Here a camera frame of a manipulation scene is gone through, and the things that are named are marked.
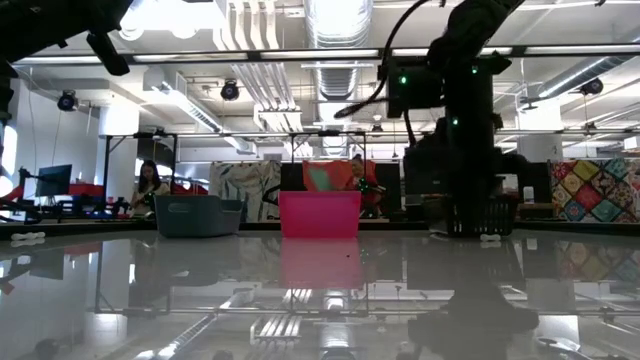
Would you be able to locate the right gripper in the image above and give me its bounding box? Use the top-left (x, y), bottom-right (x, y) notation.
top-left (414, 69), bottom-right (531, 235)

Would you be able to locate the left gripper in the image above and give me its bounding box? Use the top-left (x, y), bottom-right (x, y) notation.
top-left (84, 0), bottom-right (135, 77)

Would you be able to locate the blue-lit monitor on arm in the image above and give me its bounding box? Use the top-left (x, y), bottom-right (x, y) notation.
top-left (35, 163), bottom-right (74, 198)

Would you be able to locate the black slotted plastic basket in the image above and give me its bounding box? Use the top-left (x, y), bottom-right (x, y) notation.
top-left (424, 194), bottom-right (522, 238)

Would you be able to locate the large black monitor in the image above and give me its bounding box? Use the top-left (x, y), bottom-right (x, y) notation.
top-left (403, 154), bottom-right (449, 197)

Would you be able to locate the black ceiling spotlight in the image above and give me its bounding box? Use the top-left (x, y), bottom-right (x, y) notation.
top-left (220, 79), bottom-right (241, 102)
top-left (579, 77), bottom-right (605, 96)
top-left (56, 89), bottom-right (80, 112)

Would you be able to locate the small black monitor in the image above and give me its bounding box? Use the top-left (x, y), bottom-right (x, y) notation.
top-left (524, 162), bottom-right (551, 204)

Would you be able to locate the tall black panel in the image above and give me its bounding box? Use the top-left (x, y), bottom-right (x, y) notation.
top-left (377, 162), bottom-right (404, 219)

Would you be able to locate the green-lit black device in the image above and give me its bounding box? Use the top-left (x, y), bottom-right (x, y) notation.
top-left (357, 179), bottom-right (386, 201)

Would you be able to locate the person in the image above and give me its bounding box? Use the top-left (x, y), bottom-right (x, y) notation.
top-left (348, 153), bottom-right (382, 219)
top-left (128, 158), bottom-right (171, 217)

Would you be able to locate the colourful patchwork quilt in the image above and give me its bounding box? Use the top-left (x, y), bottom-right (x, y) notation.
top-left (549, 158), bottom-right (640, 224)

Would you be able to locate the red machine part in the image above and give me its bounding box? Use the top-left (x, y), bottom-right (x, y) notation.
top-left (67, 182), bottom-right (106, 197)

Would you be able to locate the black overhead rig bar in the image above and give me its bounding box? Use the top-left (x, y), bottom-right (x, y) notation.
top-left (14, 43), bottom-right (640, 65)

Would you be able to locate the orange fabric backdrop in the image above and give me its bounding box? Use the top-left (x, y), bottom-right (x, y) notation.
top-left (301, 159), bottom-right (355, 193)

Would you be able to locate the pink plastic bin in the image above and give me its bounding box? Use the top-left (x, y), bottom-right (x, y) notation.
top-left (277, 190), bottom-right (362, 239)

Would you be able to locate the narrow black panel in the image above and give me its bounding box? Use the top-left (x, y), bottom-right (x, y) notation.
top-left (279, 162), bottom-right (304, 192)

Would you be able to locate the dark teal plastic bin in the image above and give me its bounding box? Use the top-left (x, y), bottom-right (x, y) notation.
top-left (153, 194), bottom-right (245, 238)

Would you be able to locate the leaf-print fabric backdrop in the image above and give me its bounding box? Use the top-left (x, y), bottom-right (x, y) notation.
top-left (208, 160), bottom-right (282, 224)

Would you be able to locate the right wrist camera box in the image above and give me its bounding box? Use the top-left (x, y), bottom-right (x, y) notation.
top-left (386, 57), bottom-right (446, 120)

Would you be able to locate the black truss frame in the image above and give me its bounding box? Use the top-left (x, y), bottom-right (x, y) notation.
top-left (98, 130), bottom-right (369, 221)

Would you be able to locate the slanted silver ventilation duct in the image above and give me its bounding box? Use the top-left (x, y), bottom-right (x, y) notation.
top-left (537, 54), bottom-right (640, 99)

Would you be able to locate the wide silver ventilation duct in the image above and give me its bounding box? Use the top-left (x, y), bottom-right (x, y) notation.
top-left (303, 0), bottom-right (375, 101)

